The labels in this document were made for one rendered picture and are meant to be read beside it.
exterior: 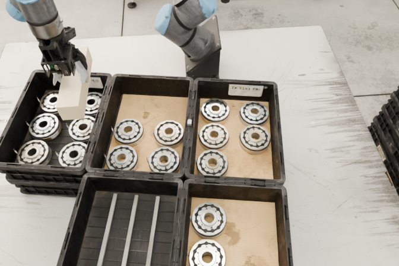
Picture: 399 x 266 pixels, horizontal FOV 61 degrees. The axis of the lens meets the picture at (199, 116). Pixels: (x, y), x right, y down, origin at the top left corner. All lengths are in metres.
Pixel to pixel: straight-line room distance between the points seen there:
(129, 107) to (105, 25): 1.78
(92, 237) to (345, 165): 0.93
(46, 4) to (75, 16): 2.32
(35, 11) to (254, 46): 1.11
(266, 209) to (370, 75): 1.89
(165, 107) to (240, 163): 0.36
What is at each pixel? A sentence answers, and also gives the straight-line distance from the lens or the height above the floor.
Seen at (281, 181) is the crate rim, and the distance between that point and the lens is 1.03.
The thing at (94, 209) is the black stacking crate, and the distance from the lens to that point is 1.12.
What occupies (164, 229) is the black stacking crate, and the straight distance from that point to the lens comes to 1.06.
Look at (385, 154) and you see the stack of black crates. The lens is 2.13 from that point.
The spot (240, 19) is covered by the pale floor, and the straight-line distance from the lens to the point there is 2.99.
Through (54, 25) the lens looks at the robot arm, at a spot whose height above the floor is 1.32.
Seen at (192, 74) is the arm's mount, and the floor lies 0.75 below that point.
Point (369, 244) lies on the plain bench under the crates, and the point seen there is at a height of 0.70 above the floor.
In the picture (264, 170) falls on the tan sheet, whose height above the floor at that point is 0.83.
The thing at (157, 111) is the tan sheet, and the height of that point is 0.83.
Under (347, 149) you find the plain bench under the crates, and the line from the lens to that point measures 1.43.
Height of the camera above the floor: 1.84
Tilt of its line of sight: 54 degrees down
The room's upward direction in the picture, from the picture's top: straight up
